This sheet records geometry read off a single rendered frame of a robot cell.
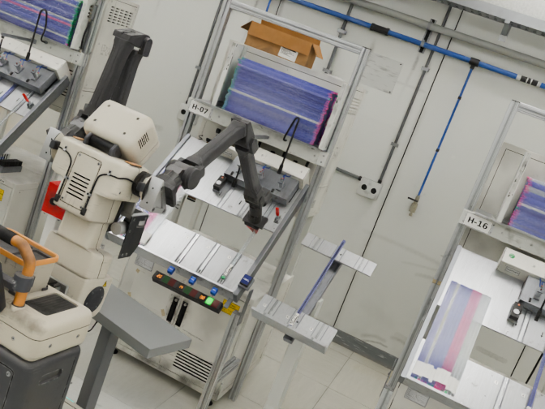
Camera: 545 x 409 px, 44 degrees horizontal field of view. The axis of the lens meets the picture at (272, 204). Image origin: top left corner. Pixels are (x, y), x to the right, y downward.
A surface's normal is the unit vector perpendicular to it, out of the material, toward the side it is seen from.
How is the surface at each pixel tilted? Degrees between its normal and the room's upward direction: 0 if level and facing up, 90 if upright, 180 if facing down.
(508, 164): 90
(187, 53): 90
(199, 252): 42
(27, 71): 47
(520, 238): 90
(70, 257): 82
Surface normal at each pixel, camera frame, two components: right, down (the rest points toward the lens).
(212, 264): 0.04, -0.62
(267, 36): -0.22, -0.05
